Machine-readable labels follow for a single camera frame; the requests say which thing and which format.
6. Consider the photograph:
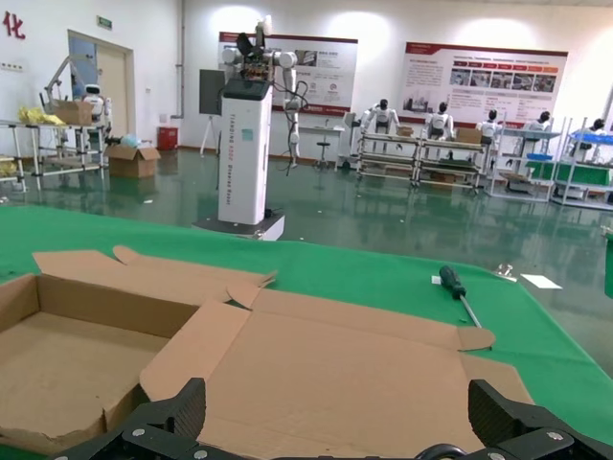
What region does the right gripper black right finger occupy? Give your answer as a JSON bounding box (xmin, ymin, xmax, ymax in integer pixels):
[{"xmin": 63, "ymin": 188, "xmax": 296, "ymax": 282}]
[{"xmin": 466, "ymin": 379, "xmax": 613, "ymax": 460}]

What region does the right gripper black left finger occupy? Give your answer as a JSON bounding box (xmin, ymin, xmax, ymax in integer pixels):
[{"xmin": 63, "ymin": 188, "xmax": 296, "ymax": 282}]
[{"xmin": 47, "ymin": 377, "xmax": 213, "ymax": 460}]

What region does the open brown cardboard box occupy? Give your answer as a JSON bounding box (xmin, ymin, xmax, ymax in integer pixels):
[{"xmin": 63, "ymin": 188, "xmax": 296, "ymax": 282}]
[{"xmin": 138, "ymin": 287, "xmax": 535, "ymax": 460}]

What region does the white paper sheet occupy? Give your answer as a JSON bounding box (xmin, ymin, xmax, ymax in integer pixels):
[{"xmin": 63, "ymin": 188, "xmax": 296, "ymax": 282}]
[{"xmin": 519, "ymin": 272, "xmax": 564, "ymax": 290}]

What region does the small green covered table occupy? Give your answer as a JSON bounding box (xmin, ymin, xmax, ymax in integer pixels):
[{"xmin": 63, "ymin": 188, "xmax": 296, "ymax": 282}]
[{"xmin": 602, "ymin": 228, "xmax": 613, "ymax": 299}]

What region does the green felt table cloth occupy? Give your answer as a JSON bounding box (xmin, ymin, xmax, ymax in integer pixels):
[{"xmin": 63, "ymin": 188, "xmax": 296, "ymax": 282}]
[{"xmin": 0, "ymin": 204, "xmax": 613, "ymax": 460}]

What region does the open brown shipping carton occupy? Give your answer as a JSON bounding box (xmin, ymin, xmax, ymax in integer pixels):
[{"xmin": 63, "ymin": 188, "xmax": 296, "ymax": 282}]
[{"xmin": 105, "ymin": 142, "xmax": 162, "ymax": 180}]

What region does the white black humanoid robot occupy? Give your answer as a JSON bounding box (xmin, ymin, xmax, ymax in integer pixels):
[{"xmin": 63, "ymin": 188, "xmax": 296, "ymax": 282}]
[
  {"xmin": 360, "ymin": 98, "xmax": 401, "ymax": 134},
  {"xmin": 424, "ymin": 101, "xmax": 455, "ymax": 141},
  {"xmin": 525, "ymin": 110, "xmax": 553, "ymax": 134},
  {"xmin": 477, "ymin": 108, "xmax": 505, "ymax": 146},
  {"xmin": 580, "ymin": 117, "xmax": 610, "ymax": 146}
]

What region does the round stool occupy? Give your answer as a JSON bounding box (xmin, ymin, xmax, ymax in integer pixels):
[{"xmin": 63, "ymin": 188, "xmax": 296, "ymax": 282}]
[{"xmin": 312, "ymin": 133, "xmax": 335, "ymax": 170}]

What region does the white desk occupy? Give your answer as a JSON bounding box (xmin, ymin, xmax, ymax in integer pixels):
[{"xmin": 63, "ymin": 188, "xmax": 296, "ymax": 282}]
[{"xmin": 298, "ymin": 121, "xmax": 347, "ymax": 169}]

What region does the brown carton with open flaps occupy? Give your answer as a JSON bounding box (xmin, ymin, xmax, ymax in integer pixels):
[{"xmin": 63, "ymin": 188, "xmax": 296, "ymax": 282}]
[{"xmin": 51, "ymin": 99, "xmax": 95, "ymax": 127}]

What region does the black panel on stand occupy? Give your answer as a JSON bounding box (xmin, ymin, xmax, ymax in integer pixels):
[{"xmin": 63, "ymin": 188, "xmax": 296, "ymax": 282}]
[{"xmin": 198, "ymin": 68, "xmax": 227, "ymax": 155}]

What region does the small white round-head robot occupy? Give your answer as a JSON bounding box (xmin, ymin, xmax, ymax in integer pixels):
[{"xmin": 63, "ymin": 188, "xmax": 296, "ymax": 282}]
[{"xmin": 79, "ymin": 84, "xmax": 114, "ymax": 127}]

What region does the yellow bags pile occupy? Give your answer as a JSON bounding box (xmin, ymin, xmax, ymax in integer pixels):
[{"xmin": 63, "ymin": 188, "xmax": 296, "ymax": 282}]
[{"xmin": 17, "ymin": 106, "xmax": 67, "ymax": 127}]

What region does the beige door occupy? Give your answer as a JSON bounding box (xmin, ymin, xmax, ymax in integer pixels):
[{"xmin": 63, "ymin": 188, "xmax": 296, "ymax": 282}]
[{"xmin": 67, "ymin": 29, "xmax": 135, "ymax": 141}]

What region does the wide red white info board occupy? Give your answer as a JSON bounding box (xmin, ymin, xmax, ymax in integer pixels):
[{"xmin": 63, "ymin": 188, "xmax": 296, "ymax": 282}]
[{"xmin": 398, "ymin": 41, "xmax": 569, "ymax": 127}]

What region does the green black handled screwdriver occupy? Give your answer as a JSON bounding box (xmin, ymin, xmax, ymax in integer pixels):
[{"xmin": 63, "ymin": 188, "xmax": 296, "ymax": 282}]
[{"xmin": 439, "ymin": 264, "xmax": 493, "ymax": 351}]

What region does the pipe frame workbench green panel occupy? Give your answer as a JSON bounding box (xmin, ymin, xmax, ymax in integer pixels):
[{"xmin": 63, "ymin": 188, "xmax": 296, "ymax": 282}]
[
  {"xmin": 487, "ymin": 125, "xmax": 560, "ymax": 203},
  {"xmin": 555, "ymin": 127, "xmax": 613, "ymax": 211}
]

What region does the white pipe frame rack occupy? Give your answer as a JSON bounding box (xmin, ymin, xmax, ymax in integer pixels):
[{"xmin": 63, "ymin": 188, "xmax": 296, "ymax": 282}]
[{"xmin": 0, "ymin": 119, "xmax": 112, "ymax": 194}]

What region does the grey wall pipe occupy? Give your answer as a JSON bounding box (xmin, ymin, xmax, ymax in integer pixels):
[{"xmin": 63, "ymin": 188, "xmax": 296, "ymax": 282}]
[{"xmin": 172, "ymin": 0, "xmax": 189, "ymax": 122}]

